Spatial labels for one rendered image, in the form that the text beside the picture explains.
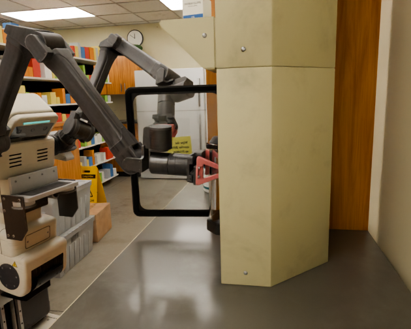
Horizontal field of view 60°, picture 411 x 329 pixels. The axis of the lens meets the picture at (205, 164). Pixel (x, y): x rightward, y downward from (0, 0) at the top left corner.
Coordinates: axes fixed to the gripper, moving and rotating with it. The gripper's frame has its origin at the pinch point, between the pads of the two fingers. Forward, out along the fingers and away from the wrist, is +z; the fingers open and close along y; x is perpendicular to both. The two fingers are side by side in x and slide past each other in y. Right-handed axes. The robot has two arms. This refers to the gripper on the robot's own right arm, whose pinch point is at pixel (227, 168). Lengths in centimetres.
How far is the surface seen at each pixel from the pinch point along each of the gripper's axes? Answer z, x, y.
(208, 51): -3.1, -26.3, -14.0
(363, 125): 36.4, -10.3, 23.0
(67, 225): -145, 90, 159
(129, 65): -235, -59, 508
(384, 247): 45, 24, 17
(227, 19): 0.4, -32.5, -14.0
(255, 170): 7.6, -2.8, -14.0
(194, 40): -6.0, -28.6, -14.0
